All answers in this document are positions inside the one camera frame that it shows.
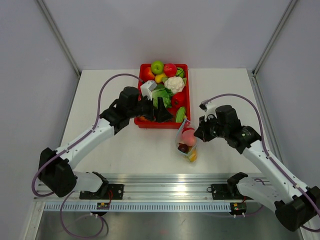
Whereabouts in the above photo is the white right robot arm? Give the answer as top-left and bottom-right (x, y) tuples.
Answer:
(194, 103), (320, 232)

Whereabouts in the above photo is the red bell pepper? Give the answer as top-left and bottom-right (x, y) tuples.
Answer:
(171, 92), (186, 109)

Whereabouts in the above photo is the dark red onion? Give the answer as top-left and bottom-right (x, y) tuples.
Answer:
(177, 143), (189, 154)

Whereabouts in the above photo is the green apple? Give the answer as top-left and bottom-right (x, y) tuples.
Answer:
(150, 60), (164, 75)

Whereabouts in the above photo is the green cucumber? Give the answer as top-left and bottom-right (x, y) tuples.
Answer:
(175, 106), (186, 123)

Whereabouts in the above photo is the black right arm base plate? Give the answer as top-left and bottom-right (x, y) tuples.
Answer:
(206, 183), (253, 201)

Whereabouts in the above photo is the right aluminium frame post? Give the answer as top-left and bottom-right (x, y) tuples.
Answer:
(252, 0), (300, 77)

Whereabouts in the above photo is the white slotted cable duct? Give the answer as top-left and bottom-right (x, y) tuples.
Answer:
(44, 201), (231, 213)

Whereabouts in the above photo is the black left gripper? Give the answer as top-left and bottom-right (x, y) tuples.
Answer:
(128, 93), (173, 124)

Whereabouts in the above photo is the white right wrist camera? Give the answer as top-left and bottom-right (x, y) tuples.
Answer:
(199, 100), (218, 122)

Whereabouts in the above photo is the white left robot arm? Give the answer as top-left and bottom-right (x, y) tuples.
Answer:
(36, 80), (172, 199)

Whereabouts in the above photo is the left aluminium frame post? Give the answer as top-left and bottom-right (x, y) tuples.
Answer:
(35, 0), (82, 80)

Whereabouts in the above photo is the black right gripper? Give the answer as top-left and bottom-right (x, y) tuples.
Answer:
(194, 113), (229, 142)

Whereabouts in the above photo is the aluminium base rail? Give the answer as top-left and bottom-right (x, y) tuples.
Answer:
(33, 173), (306, 203)

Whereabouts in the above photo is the pink peach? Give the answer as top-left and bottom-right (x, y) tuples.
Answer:
(181, 130), (197, 147)

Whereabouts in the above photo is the green lettuce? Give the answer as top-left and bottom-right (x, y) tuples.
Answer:
(151, 84), (174, 108)

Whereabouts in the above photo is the aluminium frame post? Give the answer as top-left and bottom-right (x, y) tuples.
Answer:
(35, 0), (82, 80)
(252, 0), (300, 77)

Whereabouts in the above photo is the clear zip top bag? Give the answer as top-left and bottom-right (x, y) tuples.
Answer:
(175, 118), (198, 163)

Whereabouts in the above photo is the red plastic tray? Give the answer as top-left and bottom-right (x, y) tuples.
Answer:
(133, 63), (192, 130)

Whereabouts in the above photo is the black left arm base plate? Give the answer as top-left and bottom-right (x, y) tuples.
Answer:
(79, 183), (124, 200)

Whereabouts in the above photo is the white cauliflower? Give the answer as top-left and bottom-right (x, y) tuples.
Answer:
(164, 76), (185, 95)

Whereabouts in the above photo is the red apple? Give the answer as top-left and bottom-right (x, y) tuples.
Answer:
(163, 63), (177, 78)

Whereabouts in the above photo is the yellow lemon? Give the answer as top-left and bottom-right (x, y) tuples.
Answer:
(154, 72), (167, 84)

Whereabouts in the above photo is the dark green round vegetable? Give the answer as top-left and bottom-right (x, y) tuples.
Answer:
(175, 67), (185, 78)

